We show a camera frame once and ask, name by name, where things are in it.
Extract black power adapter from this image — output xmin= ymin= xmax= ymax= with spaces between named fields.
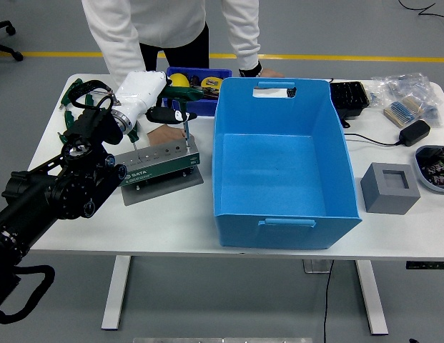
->
xmin=398 ymin=119 xmax=432 ymax=147

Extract black component tray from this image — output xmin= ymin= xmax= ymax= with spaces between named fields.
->
xmin=329 ymin=81 xmax=371 ymax=129

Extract large blue plastic box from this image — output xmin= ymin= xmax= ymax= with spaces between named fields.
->
xmin=211 ymin=76 xmax=363 ymax=250

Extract resistor tape bundle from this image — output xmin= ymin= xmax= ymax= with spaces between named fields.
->
xmin=383 ymin=96 xmax=426 ymax=128

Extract small blue parts bin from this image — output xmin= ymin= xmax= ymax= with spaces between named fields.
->
xmin=165 ymin=66 xmax=232 ymax=117

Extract person's right hand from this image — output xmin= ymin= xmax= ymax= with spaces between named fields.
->
xmin=146 ymin=124 xmax=187 ymax=147

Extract grey bracket under table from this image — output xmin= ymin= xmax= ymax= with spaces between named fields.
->
xmin=302 ymin=259 xmax=333 ymax=274

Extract person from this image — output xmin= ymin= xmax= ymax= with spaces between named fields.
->
xmin=81 ymin=0 xmax=285 ymax=147

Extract thin green T-handle hex key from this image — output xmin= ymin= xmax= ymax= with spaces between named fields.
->
xmin=128 ymin=123 xmax=140 ymax=151

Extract electronic components pile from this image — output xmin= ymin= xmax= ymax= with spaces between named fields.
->
xmin=420 ymin=146 xmax=444 ymax=189

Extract black floor power cable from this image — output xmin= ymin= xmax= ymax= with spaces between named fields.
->
xmin=322 ymin=259 xmax=335 ymax=343

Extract grey-blue oval tray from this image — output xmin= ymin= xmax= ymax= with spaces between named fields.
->
xmin=414 ymin=145 xmax=444 ymax=195

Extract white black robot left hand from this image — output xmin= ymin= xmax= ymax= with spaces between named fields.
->
xmin=114 ymin=70 xmax=198 ymax=125

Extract green grey hex key stand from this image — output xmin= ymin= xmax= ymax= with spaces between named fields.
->
xmin=114 ymin=136 xmax=204 ymax=207

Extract yellow tape measure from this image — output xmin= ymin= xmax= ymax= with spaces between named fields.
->
xmin=200 ymin=76 xmax=222 ymax=90

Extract grey foam cube box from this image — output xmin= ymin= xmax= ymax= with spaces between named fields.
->
xmin=360 ymin=162 xmax=422 ymax=216

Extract large green T-handle hex key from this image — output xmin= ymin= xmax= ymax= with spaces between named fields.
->
xmin=159 ymin=84 xmax=205 ymax=149

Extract thin black floor cable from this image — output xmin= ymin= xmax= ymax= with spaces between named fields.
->
xmin=398 ymin=0 xmax=444 ymax=22

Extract clear plastic parts bags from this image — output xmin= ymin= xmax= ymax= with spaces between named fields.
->
xmin=370 ymin=72 xmax=443 ymax=128

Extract black adapter cord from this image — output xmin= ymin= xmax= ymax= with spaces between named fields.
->
xmin=344 ymin=132 xmax=403 ymax=146

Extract black table control panel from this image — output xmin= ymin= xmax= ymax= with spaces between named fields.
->
xmin=405 ymin=261 xmax=444 ymax=271

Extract black wristwatch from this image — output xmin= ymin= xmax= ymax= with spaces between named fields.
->
xmin=238 ymin=61 xmax=263 ymax=78

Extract white table leg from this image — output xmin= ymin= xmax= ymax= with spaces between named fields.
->
xmin=101 ymin=256 xmax=132 ymax=330
xmin=354 ymin=259 xmax=390 ymax=336

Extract black office chair base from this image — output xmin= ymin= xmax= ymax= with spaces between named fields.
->
xmin=0 ymin=20 xmax=24 ymax=62

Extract yellow ball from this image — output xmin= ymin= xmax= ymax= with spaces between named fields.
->
xmin=169 ymin=72 xmax=191 ymax=89

